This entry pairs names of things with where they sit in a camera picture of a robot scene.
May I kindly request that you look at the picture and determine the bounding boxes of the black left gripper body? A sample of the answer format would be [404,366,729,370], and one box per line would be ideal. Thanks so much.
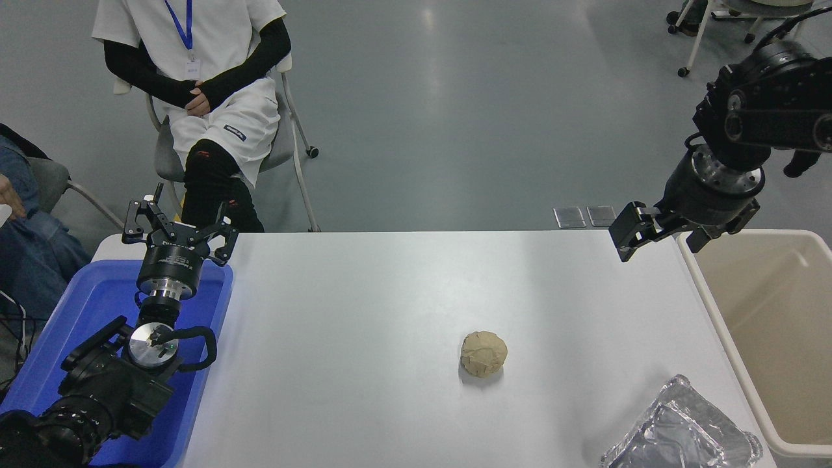
[137,235,211,289]

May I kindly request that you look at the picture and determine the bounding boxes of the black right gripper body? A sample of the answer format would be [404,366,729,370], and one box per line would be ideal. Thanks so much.
[662,155,760,229]

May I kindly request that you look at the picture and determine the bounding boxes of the silver foil tray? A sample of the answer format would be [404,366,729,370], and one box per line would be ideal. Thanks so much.
[599,374,764,468]

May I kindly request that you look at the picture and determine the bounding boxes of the person's hand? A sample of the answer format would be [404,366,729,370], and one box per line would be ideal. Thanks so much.
[0,174,27,220]
[185,87,214,117]

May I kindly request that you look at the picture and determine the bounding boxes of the blue plastic tray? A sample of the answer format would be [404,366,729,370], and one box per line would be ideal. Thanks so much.
[0,259,235,468]

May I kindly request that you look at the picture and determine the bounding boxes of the person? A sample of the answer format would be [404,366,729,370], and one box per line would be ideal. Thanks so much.
[91,0,293,233]
[0,123,93,326]

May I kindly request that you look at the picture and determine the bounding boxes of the large pale bin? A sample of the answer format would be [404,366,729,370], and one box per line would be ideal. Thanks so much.
[676,229,832,459]

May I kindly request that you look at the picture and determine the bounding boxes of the grey wheeled chair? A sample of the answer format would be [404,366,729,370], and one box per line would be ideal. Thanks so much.
[114,53,320,233]

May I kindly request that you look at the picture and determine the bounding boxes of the white-framed wheeled chair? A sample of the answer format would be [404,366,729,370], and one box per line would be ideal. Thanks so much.
[668,0,832,78]

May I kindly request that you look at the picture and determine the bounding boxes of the person's foot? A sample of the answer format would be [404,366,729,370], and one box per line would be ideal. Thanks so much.
[666,0,710,37]

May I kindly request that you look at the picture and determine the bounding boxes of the black cables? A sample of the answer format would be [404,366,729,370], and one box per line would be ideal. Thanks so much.
[0,289,33,387]

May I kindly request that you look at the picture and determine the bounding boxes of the blue lanyard with badge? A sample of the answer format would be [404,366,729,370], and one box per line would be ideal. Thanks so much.
[164,0,203,81]

